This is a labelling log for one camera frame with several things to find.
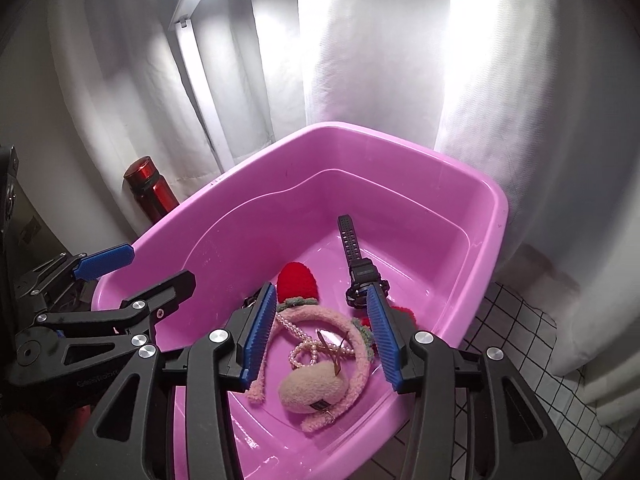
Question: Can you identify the red metal water bottle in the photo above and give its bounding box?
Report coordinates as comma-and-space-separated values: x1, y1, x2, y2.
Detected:
123, 156, 180, 226

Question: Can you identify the pink plush strawberry headband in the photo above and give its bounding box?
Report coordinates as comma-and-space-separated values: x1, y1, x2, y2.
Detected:
245, 262, 417, 433

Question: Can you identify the pink plastic basin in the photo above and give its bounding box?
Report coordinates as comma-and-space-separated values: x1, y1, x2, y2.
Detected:
91, 122, 510, 480

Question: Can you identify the pearl bead bracelet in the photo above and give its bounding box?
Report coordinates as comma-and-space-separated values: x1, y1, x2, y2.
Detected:
274, 312, 326, 368

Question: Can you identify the white checked tablecloth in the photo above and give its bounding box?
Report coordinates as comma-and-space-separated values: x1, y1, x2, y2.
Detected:
360, 280, 608, 480

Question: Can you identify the white curtain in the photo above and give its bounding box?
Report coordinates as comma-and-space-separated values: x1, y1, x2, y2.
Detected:
45, 0, 640, 411

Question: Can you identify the black digital wristwatch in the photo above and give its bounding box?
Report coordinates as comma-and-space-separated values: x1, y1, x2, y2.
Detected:
337, 214, 391, 311

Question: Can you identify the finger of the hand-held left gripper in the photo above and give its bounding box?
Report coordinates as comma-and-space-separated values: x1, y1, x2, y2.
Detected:
12, 270, 197, 376
15, 242, 136, 316

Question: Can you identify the gold hair clip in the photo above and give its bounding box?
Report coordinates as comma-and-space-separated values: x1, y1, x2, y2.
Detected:
315, 329, 353, 376

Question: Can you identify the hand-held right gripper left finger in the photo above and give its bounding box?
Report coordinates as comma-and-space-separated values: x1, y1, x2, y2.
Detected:
55, 281, 278, 480

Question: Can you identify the beige plush ball hair tie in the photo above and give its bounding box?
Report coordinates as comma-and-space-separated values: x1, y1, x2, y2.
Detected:
278, 360, 351, 417

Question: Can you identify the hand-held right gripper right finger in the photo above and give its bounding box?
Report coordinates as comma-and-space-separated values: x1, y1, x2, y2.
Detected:
365, 284, 583, 480

